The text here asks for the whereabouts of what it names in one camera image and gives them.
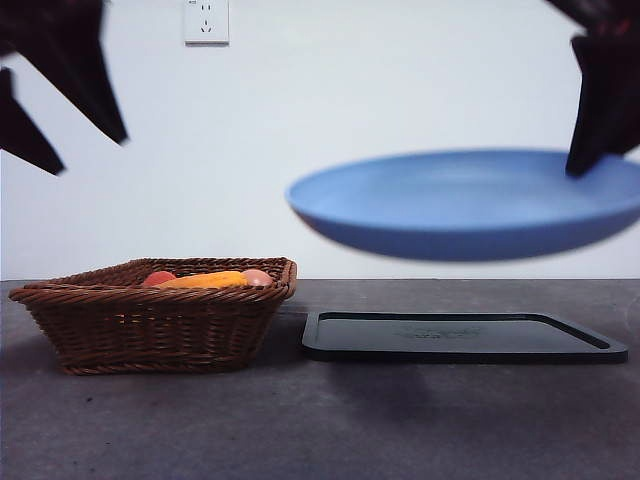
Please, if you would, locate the black rectangular tray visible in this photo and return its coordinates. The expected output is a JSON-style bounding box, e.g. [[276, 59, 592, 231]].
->
[[301, 311, 630, 365]]

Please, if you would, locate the pinkish brown egg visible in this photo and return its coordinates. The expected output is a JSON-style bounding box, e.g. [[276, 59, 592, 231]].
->
[[243, 269, 275, 290]]

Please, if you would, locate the brown wicker basket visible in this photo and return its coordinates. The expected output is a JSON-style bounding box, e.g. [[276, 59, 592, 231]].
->
[[8, 257, 300, 377]]

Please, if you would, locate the white wall power socket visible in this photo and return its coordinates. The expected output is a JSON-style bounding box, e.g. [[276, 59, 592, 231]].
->
[[183, 0, 231, 48]]

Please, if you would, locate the red tomato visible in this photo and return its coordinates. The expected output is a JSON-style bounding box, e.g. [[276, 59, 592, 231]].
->
[[142, 271, 178, 289]]

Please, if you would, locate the orange yellow corn cob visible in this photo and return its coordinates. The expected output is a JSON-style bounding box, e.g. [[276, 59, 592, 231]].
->
[[157, 271, 247, 290]]

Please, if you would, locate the blue round plate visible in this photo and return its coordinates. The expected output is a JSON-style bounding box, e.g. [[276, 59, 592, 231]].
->
[[285, 148, 640, 262]]

